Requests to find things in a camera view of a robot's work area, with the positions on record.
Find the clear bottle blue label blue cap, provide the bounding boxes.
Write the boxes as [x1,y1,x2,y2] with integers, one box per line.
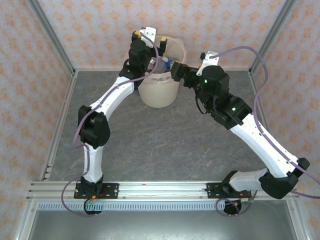
[164,57,178,71]

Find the clear pink bin liner bag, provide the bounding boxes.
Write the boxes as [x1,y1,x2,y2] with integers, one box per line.
[136,36,188,85]

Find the cream plastic bin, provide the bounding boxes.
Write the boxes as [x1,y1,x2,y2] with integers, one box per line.
[138,35,188,109]

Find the grey metal panel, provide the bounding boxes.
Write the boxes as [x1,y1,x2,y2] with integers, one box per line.
[13,199,310,240]

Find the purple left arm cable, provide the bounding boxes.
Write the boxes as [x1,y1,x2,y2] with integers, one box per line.
[61,29,161,218]

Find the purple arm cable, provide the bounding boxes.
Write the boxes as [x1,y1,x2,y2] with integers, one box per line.
[61,29,161,218]
[211,46,320,217]

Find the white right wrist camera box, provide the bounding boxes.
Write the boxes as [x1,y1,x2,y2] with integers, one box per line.
[199,50,220,76]

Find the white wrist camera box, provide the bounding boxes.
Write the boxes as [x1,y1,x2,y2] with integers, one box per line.
[199,50,220,76]
[139,26,158,48]

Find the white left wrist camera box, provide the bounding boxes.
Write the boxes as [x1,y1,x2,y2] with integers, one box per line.
[139,26,158,48]

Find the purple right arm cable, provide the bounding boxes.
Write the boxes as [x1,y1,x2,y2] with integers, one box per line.
[211,46,320,217]

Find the aluminium frame post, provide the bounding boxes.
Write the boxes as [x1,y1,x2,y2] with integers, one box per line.
[248,0,298,76]
[26,0,77,76]

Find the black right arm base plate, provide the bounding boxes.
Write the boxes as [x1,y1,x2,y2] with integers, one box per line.
[206,183,253,200]

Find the long aluminium base rail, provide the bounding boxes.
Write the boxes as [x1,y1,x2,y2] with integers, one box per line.
[26,181,300,201]

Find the grey slotted cable duct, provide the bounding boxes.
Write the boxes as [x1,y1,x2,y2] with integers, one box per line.
[37,201,253,211]

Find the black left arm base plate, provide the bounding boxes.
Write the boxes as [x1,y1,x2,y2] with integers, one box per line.
[73,183,120,200]

